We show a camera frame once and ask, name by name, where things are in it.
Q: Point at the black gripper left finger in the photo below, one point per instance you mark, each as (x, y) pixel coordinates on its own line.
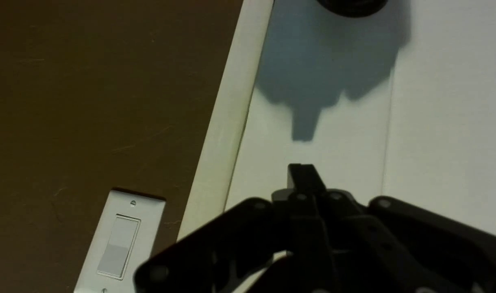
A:
(225, 244)

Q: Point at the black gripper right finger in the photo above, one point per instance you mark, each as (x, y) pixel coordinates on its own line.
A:
(399, 249)

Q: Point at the black round door knob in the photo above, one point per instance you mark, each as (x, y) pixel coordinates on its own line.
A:
(351, 5)

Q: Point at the white light switch plate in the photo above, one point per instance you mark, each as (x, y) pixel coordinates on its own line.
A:
(119, 244)

